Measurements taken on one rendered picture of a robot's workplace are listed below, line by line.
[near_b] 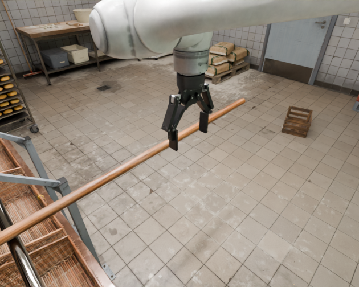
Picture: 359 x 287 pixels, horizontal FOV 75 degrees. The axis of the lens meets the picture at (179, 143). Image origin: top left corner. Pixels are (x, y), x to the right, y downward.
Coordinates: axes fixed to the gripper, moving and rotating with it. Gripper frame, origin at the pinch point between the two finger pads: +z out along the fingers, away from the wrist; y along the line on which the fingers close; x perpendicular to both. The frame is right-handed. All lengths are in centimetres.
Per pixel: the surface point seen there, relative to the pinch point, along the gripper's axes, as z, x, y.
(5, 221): 14, 22, -50
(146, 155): 10.7, 13.9, -7.1
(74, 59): 83, 446, 148
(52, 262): 68, 43, -46
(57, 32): 29, 428, 123
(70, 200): 11.5, 13.5, -34.9
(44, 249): 56, 42, -46
